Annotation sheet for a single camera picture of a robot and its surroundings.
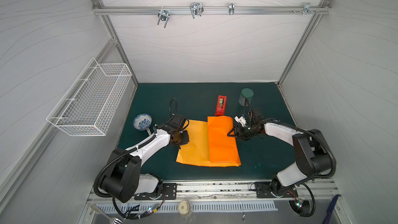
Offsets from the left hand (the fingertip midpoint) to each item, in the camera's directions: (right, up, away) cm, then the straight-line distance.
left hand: (188, 138), depth 87 cm
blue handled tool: (+67, -28, -18) cm, 75 cm away
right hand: (+26, +2, +2) cm, 26 cm away
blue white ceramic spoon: (-30, +8, +10) cm, 33 cm away
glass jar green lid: (+38, +25, +14) cm, 47 cm away
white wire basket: (-43, +19, -19) cm, 50 cm away
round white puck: (+1, -21, -27) cm, 34 cm away
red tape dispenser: (+21, +18, +14) cm, 31 cm away
